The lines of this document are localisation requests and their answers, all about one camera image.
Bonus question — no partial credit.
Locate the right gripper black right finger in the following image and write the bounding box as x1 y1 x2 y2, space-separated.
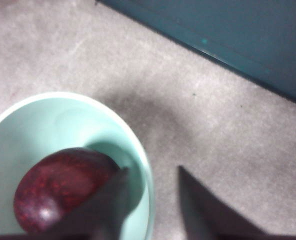
178 164 264 240

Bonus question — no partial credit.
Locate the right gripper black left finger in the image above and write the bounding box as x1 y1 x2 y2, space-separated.
50 166 130 240

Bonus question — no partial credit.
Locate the dark purple plum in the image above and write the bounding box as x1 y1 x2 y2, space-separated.
13 147 121 235

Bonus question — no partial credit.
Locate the teal ribbed bowl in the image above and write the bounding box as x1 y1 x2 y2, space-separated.
0 91 155 240

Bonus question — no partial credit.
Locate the dark rectangular tray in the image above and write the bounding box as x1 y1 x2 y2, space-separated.
95 0 296 108

